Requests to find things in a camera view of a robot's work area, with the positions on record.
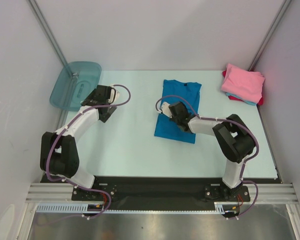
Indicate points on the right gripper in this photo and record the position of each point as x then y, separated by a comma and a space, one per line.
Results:
176, 120

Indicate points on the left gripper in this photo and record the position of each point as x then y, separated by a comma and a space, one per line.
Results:
105, 117

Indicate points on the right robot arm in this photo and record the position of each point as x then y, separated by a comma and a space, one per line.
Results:
235, 140

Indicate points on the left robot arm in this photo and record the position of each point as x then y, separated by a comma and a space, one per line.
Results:
59, 154

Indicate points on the teal translucent plastic bin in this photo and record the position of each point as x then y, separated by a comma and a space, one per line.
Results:
74, 83

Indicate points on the light blue folded t-shirt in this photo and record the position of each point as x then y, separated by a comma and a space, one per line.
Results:
236, 98

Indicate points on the pink folded t-shirt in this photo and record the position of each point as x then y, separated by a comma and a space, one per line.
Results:
242, 82

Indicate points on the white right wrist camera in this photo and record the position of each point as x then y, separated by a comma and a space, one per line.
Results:
164, 109

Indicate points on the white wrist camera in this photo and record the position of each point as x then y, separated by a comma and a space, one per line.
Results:
114, 95
164, 109

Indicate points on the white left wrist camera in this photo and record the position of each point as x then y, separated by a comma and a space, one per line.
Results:
114, 95

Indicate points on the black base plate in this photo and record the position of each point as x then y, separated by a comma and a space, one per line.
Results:
166, 193

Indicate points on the white slotted cable duct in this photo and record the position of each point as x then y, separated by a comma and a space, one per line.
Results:
86, 208

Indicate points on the aluminium front rail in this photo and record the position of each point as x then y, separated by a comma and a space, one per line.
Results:
66, 193

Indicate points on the left aluminium frame post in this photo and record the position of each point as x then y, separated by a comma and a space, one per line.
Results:
43, 23

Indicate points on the aluminium frame post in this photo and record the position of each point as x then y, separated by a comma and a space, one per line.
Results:
269, 34
43, 23

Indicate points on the right aluminium frame post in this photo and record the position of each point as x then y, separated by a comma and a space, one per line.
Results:
269, 34

